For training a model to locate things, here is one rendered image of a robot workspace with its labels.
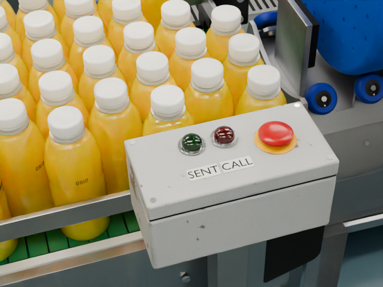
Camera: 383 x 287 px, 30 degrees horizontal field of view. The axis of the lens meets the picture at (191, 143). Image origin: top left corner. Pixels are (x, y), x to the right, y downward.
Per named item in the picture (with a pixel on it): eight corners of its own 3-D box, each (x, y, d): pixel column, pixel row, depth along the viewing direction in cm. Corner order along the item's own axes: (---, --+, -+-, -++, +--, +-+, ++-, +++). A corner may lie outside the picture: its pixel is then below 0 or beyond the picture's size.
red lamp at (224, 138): (237, 143, 74) (237, 134, 73) (217, 147, 73) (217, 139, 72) (230, 129, 75) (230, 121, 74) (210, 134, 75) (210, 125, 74)
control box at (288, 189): (329, 225, 78) (341, 159, 71) (153, 271, 74) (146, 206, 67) (293, 163, 85) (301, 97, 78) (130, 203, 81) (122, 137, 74)
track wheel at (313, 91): (336, 79, 99) (330, 80, 101) (306, 86, 98) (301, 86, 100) (342, 111, 99) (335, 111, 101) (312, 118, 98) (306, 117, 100)
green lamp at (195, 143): (205, 150, 73) (204, 142, 72) (184, 155, 73) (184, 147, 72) (198, 136, 75) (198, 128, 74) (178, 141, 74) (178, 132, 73)
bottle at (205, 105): (206, 148, 102) (205, 53, 90) (243, 171, 98) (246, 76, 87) (173, 174, 98) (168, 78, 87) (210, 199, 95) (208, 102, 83)
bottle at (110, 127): (123, 220, 93) (110, 124, 81) (88, 195, 96) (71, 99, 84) (159, 191, 96) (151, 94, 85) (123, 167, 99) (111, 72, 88)
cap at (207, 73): (206, 64, 89) (206, 53, 88) (229, 77, 87) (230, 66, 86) (184, 79, 87) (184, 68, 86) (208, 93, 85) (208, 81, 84)
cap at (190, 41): (176, 57, 90) (175, 45, 89) (174, 39, 93) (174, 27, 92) (207, 54, 90) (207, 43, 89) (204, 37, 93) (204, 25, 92)
